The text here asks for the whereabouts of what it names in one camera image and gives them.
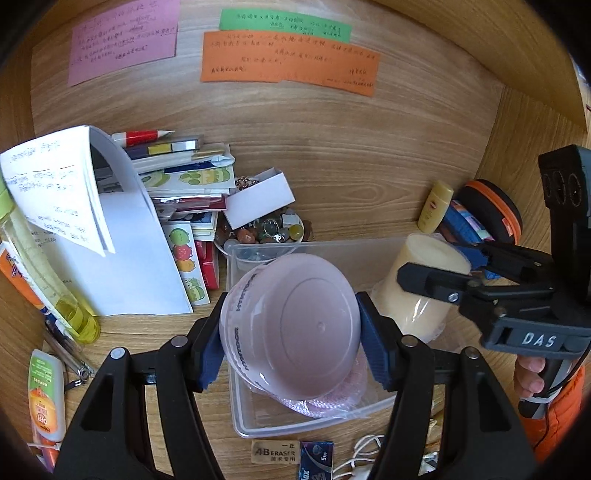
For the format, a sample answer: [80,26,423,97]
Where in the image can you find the pink paper note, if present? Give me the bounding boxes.
[68,0,181,88]

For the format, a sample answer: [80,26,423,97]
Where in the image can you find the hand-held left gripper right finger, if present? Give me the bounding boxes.
[355,292,539,480]

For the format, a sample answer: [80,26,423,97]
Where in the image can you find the red card packet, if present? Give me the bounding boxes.
[194,240,221,291]

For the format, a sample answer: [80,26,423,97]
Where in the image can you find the pink mesh pouch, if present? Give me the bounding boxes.
[277,364,366,418]

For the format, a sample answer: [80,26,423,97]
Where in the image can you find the small yellow bottle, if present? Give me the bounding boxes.
[418,181,454,233]

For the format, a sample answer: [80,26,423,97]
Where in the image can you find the small white cardboard box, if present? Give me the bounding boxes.
[225,168,296,230]

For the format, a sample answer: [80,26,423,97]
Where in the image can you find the orange paper note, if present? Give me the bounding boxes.
[200,31,382,99]

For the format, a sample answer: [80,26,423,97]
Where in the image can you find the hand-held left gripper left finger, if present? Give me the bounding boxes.
[53,302,227,480]

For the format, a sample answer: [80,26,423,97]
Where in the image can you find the red and white pen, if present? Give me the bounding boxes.
[111,130,176,147]

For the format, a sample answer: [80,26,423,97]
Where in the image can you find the white folded paper sheets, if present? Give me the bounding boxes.
[0,126,195,317]

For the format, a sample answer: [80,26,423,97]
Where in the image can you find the white bottle with orange label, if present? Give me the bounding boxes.
[28,349,66,441]

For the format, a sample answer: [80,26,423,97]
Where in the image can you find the clear plastic box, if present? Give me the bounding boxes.
[225,236,462,438]

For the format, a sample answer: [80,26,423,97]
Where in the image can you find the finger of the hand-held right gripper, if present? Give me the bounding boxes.
[397,262,485,305]
[462,242,555,280]

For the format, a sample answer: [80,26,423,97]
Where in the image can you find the person's right forearm orange sleeve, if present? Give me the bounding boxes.
[517,364,591,462]

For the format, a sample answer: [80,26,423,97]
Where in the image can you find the beige eraser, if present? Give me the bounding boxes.
[252,440,300,466]

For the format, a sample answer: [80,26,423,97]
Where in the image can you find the green paper note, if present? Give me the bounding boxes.
[219,9,352,43]

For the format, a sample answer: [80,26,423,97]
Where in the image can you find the white cable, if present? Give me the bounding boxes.
[332,434,437,480]

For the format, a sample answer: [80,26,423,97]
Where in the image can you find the pink round jar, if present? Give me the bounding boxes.
[220,253,362,401]

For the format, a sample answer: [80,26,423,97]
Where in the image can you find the orange and black round case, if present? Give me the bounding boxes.
[462,179,523,245]

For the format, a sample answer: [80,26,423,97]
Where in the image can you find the bowl of beads and stones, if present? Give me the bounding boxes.
[213,208,305,259]

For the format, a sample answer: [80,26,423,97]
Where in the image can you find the yellow bottle with green cap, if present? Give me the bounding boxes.
[0,189,101,344]

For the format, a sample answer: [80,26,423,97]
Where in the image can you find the orange sunscreen tube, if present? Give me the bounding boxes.
[0,242,51,319]

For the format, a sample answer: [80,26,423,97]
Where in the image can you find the wooden desktop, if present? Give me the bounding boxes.
[28,0,591,480]

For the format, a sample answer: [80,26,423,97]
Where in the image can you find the blue striped pouch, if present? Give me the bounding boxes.
[438,200,499,280]

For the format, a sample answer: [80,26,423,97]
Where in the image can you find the person's right hand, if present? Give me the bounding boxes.
[513,357,548,400]

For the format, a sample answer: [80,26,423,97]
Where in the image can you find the cream pillar candle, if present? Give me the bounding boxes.
[372,233,472,343]

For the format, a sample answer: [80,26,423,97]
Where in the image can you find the blue razor blade box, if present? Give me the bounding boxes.
[300,440,334,480]

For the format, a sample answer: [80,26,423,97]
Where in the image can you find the fruit sticker sheet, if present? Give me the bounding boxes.
[163,222,211,306]

